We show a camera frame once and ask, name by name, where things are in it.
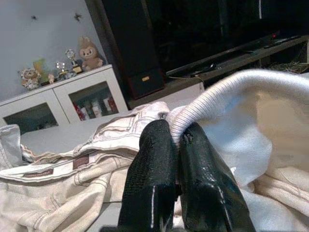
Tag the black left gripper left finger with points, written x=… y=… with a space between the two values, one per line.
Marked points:
x=152 y=174

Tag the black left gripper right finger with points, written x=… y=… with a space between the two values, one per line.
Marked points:
x=207 y=183

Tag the white printed sweatshirt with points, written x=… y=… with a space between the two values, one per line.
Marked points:
x=253 y=120

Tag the white red-printed cup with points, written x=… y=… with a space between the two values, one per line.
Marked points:
x=96 y=108
x=108 y=105
x=82 y=112

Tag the white glass-door cabinet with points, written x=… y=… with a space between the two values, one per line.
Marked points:
x=60 y=96

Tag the dark television stand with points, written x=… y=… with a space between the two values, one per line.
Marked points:
x=241 y=65

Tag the black speaker with gold badge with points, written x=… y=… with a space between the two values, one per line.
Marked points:
x=135 y=48

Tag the black soundbar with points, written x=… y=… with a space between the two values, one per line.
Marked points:
x=229 y=52

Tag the beige plush bear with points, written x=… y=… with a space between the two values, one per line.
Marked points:
x=90 y=54

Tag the small glass trophy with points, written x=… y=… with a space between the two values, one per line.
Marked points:
x=61 y=70

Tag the green yellow toy figure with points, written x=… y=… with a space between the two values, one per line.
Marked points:
x=41 y=68

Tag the spotted plush toy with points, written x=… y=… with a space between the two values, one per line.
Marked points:
x=30 y=78

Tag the dark butterfly wall decoration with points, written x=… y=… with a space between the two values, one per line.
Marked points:
x=77 y=17
x=34 y=18

